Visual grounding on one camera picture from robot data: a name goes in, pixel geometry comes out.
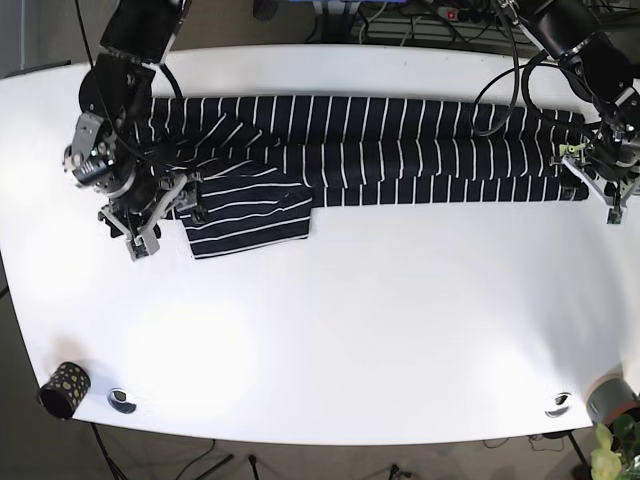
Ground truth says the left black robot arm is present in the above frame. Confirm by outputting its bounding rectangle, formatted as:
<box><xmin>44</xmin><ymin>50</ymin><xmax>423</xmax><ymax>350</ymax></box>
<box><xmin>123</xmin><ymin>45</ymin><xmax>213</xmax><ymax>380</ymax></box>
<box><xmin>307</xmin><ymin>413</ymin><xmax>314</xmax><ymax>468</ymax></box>
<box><xmin>436</xmin><ymin>1</ymin><xmax>639</xmax><ymax>225</ymax></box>

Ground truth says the grey flower pot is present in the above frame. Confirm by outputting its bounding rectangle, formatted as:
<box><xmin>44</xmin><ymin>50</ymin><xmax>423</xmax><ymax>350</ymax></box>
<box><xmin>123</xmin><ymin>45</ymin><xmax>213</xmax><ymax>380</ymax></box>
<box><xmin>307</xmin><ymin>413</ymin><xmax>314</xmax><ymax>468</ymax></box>
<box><xmin>584</xmin><ymin>373</ymin><xmax>639</xmax><ymax>426</ymax></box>

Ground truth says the left silver table grommet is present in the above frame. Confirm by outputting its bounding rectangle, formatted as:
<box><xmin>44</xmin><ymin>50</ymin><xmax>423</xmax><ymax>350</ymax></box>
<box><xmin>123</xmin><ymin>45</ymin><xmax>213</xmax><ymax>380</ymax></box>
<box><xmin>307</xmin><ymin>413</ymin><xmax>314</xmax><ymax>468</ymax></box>
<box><xmin>107</xmin><ymin>389</ymin><xmax>137</xmax><ymax>415</ymax></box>

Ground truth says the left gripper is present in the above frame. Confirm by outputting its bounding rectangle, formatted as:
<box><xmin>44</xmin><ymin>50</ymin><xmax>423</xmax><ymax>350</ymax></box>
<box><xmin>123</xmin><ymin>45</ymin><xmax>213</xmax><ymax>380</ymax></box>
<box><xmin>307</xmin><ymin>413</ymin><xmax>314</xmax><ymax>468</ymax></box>
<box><xmin>554</xmin><ymin>142</ymin><xmax>639</xmax><ymax>225</ymax></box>

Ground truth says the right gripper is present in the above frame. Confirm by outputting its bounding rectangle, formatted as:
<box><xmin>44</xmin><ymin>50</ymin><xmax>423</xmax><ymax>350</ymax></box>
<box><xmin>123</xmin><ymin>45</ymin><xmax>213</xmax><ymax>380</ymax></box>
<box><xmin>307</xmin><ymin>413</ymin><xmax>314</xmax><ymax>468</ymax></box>
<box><xmin>98</xmin><ymin>172</ymin><xmax>208</xmax><ymax>261</ymax></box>

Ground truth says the black gold-dotted cup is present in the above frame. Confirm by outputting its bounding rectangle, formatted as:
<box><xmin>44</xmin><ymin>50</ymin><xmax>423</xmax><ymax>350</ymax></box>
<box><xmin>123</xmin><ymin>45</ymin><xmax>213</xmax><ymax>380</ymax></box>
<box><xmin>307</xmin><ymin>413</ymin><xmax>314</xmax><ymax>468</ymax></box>
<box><xmin>37</xmin><ymin>362</ymin><xmax>91</xmax><ymax>420</ymax></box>

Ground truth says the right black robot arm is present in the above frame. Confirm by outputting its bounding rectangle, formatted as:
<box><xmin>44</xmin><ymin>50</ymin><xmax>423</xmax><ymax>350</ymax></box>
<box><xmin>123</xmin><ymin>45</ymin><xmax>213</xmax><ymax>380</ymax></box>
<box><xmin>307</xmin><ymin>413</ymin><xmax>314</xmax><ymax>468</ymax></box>
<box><xmin>63</xmin><ymin>1</ymin><xmax>204</xmax><ymax>261</ymax></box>

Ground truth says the navy white-striped T-shirt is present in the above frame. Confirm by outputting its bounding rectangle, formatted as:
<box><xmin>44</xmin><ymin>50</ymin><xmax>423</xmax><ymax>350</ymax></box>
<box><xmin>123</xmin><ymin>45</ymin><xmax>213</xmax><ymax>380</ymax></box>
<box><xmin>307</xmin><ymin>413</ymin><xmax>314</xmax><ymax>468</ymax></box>
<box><xmin>132</xmin><ymin>95</ymin><xmax>588</xmax><ymax>260</ymax></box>

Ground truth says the green potted plant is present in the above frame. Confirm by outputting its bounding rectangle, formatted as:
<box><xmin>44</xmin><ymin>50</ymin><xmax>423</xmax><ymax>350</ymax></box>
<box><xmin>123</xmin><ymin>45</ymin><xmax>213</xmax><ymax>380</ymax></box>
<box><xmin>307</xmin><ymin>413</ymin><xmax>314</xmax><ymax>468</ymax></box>
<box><xmin>590</xmin><ymin>413</ymin><xmax>640</xmax><ymax>480</ymax></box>

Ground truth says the right silver table grommet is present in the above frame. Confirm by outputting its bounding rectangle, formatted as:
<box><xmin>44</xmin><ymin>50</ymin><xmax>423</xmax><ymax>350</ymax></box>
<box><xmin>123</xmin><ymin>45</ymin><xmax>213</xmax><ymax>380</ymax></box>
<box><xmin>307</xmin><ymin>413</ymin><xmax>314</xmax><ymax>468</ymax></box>
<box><xmin>544</xmin><ymin>392</ymin><xmax>572</xmax><ymax>419</ymax></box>

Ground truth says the silver table grommet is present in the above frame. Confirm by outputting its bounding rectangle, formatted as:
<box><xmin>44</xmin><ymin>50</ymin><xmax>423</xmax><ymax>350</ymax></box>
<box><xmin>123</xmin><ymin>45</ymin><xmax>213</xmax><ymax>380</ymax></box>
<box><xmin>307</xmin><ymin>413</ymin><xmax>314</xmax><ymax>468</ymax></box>
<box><xmin>544</xmin><ymin>392</ymin><xmax>572</xmax><ymax>419</ymax></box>
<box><xmin>107</xmin><ymin>389</ymin><xmax>137</xmax><ymax>415</ymax></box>

